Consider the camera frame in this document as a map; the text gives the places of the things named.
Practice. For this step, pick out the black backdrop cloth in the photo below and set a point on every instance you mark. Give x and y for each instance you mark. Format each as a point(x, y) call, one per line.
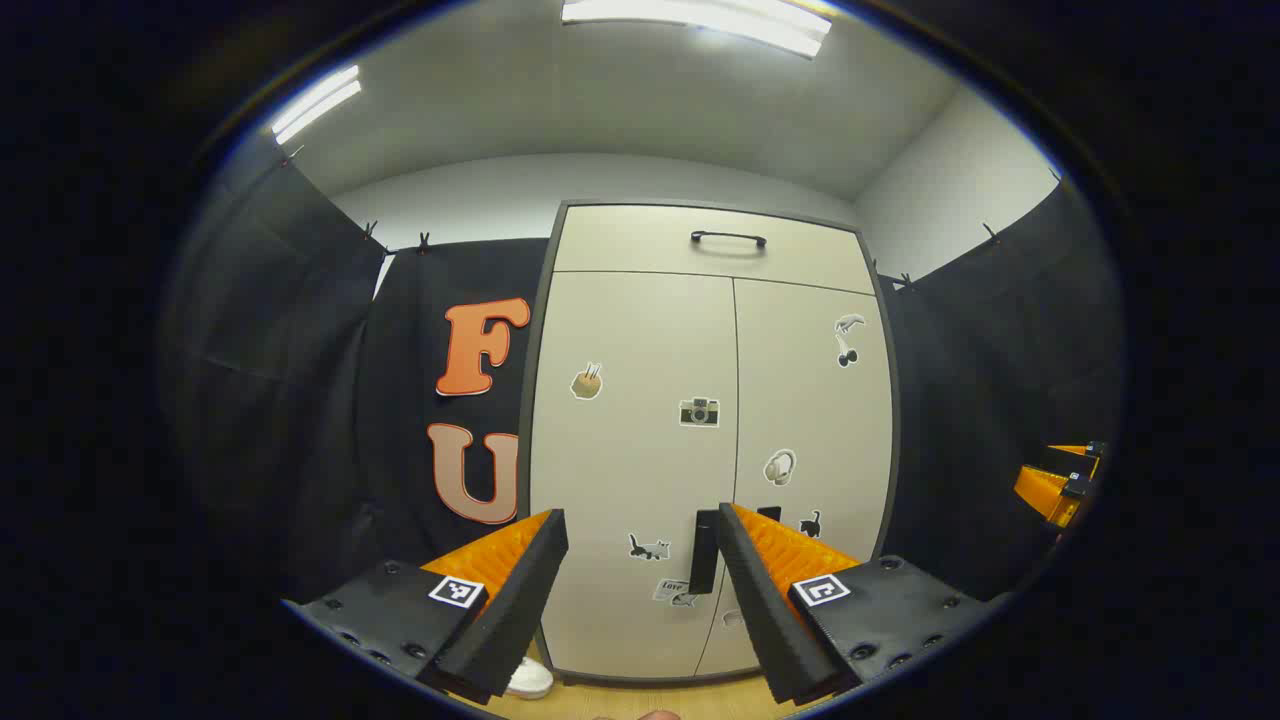
point(300, 400)

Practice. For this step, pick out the white lidded bowl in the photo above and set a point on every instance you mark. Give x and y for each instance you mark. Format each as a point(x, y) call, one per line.
point(530, 680)

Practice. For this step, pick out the cabinet door with headphone sticker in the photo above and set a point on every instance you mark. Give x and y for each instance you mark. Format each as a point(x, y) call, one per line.
point(810, 400)

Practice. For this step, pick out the cabinet door with camera sticker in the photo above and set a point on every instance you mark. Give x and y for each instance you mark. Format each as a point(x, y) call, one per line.
point(640, 450)

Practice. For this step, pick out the white double-door shoe cabinet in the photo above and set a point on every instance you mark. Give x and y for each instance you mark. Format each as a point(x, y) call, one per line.
point(526, 430)

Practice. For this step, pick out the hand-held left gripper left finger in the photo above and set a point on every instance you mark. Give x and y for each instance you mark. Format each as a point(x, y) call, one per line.
point(520, 600)

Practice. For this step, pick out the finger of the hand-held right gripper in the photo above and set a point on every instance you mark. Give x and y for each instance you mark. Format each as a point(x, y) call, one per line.
point(1050, 495)
point(1080, 458)

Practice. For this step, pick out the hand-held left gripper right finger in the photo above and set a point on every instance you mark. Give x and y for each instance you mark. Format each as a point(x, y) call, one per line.
point(765, 620)

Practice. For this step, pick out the white cabinet drawer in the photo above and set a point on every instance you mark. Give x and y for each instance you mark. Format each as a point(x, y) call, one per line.
point(640, 245)

